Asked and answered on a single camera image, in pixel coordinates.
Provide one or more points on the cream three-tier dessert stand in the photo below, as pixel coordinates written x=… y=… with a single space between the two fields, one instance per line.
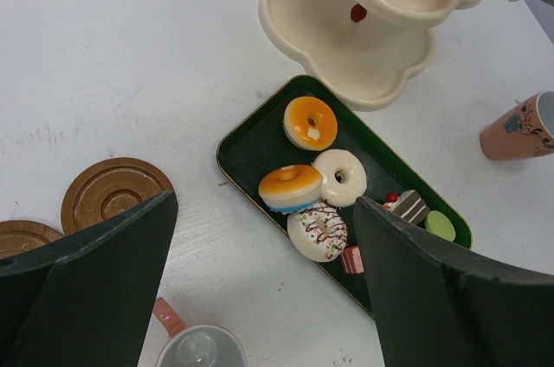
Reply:
x=363 y=50

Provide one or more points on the brown coaster back left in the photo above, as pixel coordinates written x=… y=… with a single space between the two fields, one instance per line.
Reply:
x=20 y=236

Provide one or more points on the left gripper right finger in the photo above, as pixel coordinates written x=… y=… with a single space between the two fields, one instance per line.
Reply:
x=439 y=304

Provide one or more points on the orange white blue donut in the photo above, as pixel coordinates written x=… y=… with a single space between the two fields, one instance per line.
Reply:
x=291 y=188

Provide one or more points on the white glazed donut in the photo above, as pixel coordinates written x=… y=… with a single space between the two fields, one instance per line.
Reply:
x=343 y=177

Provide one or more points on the chocolate layer cake slice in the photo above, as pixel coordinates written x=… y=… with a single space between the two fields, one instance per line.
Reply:
x=409 y=206

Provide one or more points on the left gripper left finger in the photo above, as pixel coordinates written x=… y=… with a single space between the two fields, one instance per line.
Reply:
x=86 y=299

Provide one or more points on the brown coaster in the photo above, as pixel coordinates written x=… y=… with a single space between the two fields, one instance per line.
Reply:
x=107 y=189
x=20 y=236

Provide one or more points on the orange glazed donut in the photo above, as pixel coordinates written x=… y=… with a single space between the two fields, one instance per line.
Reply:
x=310 y=123

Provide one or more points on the brown coaster back right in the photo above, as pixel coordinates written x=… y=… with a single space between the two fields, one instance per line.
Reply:
x=107 y=189

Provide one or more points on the pink floral mug right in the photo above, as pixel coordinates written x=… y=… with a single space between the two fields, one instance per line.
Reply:
x=524 y=132

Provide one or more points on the dark green serving tray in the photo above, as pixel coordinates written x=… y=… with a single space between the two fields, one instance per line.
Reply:
x=259 y=145

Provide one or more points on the pink mug left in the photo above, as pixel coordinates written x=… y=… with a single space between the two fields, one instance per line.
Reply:
x=197 y=345

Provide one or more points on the pink strawberry cake slice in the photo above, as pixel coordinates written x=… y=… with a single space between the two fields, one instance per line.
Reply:
x=351 y=260

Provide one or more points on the green macaron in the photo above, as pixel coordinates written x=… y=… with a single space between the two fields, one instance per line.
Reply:
x=438 y=224

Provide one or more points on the sprinkled white donut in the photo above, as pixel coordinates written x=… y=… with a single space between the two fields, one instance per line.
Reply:
x=318 y=232

